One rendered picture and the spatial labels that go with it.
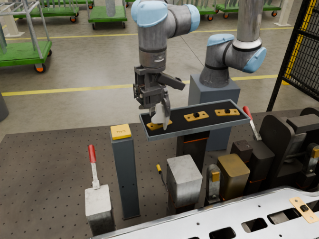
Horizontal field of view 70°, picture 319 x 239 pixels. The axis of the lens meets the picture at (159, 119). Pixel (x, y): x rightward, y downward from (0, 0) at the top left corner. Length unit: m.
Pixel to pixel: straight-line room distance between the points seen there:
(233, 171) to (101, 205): 0.41
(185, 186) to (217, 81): 0.62
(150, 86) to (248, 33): 0.49
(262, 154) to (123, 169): 0.48
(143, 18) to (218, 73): 0.63
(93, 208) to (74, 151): 0.77
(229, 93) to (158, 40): 0.65
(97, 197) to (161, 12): 0.52
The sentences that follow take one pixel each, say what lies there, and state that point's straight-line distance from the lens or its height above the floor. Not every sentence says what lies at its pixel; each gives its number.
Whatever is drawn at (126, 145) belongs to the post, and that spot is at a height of 1.12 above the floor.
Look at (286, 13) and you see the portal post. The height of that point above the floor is 0.33.
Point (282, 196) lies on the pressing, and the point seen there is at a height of 1.00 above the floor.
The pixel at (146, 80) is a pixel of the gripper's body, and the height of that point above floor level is 1.34.
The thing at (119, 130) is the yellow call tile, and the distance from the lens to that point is 0.76.
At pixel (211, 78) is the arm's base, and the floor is 1.14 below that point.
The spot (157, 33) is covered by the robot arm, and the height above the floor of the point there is 1.47.
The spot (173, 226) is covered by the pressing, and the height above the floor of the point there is 1.00.
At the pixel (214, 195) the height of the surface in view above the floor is 1.01.
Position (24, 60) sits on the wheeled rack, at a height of 0.27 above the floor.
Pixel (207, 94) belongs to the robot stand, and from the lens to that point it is 1.13.
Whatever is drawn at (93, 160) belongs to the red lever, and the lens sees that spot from 0.75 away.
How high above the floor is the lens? 1.63
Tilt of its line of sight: 36 degrees down
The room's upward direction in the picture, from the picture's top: straight up
